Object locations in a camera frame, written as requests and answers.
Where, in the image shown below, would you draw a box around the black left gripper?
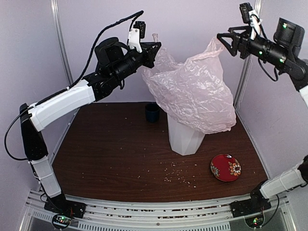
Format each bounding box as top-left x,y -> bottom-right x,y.
111,41 -> 162,81

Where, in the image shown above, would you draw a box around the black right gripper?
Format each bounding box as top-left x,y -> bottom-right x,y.
217,24 -> 290,69

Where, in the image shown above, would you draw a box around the translucent pink plastic bag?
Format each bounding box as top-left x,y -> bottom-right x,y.
142,38 -> 236,134

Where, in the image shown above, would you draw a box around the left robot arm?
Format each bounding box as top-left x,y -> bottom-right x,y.
20,37 -> 161,218

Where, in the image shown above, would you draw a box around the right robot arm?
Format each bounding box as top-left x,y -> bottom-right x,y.
217,14 -> 308,213

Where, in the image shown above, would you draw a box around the white faceted trash bin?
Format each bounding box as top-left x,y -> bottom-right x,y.
167,115 -> 205,156

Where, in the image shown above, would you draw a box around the dark blue enamel mug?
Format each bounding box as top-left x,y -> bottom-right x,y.
145,103 -> 160,123

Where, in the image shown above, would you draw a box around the red floral plate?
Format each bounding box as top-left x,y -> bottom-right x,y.
210,154 -> 242,182

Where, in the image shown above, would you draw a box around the right base circuit board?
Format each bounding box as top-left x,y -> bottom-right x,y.
245,214 -> 264,228

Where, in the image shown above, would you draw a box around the base circuit board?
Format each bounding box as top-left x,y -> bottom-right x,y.
51,214 -> 72,229
245,214 -> 264,228

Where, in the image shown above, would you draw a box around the left base circuit board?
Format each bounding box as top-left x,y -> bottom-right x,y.
51,214 -> 72,229

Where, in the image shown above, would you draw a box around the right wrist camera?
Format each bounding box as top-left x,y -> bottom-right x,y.
239,2 -> 262,40

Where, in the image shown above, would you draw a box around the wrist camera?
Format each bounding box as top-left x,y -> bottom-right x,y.
127,21 -> 146,53
239,2 -> 262,40

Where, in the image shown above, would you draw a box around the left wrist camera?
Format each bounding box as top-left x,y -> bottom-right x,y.
127,21 -> 146,53

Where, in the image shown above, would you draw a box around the aluminium corner post right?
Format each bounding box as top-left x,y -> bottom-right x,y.
234,0 -> 264,110

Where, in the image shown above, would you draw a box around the aluminium corner post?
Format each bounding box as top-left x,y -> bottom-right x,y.
234,0 -> 264,110
50,0 -> 73,84

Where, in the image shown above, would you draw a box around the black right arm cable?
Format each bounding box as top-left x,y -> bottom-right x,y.
257,24 -> 281,82

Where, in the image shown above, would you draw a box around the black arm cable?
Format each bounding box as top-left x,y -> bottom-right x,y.
4,10 -> 144,161
257,24 -> 281,82

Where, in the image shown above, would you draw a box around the aluminium corner post left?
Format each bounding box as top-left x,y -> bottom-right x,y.
50,0 -> 73,84

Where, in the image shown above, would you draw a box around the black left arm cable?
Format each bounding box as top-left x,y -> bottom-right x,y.
4,10 -> 144,161

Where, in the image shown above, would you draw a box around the aluminium front rail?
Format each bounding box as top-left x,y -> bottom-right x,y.
19,191 -> 296,231

